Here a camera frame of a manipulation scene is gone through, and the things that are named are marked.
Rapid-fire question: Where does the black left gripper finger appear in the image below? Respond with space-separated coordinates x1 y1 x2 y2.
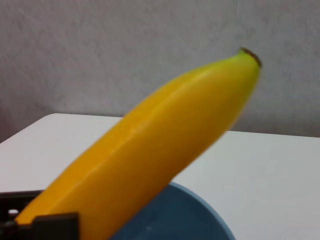
18 212 80 240
0 190 43 240

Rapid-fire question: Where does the blue plastic bowl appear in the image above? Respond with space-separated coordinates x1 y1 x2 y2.
109 181 237 240

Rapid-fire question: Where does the yellow plastic banana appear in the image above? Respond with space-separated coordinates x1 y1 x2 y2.
14 47 263 240

